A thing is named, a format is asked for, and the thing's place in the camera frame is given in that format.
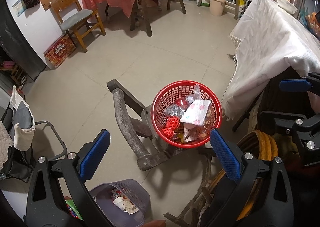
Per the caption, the red foam fruit net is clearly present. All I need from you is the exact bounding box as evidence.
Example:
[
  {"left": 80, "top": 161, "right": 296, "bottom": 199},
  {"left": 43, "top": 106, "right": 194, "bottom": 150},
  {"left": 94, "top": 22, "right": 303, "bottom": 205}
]
[{"left": 162, "top": 116, "right": 180, "bottom": 138}]

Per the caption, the pink floral plastic wrapper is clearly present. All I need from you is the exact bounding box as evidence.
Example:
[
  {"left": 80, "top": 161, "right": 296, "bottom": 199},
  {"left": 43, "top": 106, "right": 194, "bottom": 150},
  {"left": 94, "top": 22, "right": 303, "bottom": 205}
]
[{"left": 182, "top": 123, "right": 208, "bottom": 143}]

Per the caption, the white paper cup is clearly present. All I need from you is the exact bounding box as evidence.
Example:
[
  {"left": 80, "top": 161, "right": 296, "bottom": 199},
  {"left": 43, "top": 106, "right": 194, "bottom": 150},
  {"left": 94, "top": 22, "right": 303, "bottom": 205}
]
[{"left": 113, "top": 196, "right": 126, "bottom": 211}]

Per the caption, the red round plastic item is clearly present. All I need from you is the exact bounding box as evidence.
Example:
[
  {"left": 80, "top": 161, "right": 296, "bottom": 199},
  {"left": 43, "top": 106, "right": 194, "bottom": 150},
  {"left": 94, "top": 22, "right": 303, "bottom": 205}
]
[{"left": 175, "top": 97, "right": 189, "bottom": 110}]

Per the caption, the purple mesh waste basket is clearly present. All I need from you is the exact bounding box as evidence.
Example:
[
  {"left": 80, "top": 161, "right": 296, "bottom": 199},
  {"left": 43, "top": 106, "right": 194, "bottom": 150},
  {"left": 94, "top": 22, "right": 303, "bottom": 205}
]
[{"left": 89, "top": 179, "right": 150, "bottom": 226}]

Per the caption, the red mesh waste basket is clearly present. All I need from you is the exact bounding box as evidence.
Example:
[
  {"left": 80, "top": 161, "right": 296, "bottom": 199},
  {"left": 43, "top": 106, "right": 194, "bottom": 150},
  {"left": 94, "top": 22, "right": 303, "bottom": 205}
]
[{"left": 151, "top": 80, "right": 222, "bottom": 149}]

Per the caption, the white ceramic bowl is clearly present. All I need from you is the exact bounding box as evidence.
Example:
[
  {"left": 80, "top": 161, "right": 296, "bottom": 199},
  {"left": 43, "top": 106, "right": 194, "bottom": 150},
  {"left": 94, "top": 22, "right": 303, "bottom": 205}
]
[{"left": 277, "top": 0, "right": 298, "bottom": 15}]

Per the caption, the red carton on floor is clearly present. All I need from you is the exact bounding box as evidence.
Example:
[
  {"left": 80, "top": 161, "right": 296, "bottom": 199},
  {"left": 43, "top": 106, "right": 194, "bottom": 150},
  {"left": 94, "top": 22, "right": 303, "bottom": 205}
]
[{"left": 44, "top": 33, "right": 76, "bottom": 68}]

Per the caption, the beige plastic bucket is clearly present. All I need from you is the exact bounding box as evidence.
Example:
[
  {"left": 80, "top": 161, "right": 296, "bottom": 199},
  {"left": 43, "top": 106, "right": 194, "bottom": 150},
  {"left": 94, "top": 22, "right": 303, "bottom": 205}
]
[{"left": 209, "top": 0, "right": 226, "bottom": 16}]

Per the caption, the wooden chair grey seat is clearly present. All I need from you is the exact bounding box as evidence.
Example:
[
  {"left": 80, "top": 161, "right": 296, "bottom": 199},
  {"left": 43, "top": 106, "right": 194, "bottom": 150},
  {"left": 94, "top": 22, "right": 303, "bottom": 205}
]
[{"left": 49, "top": 0, "right": 106, "bottom": 52}]

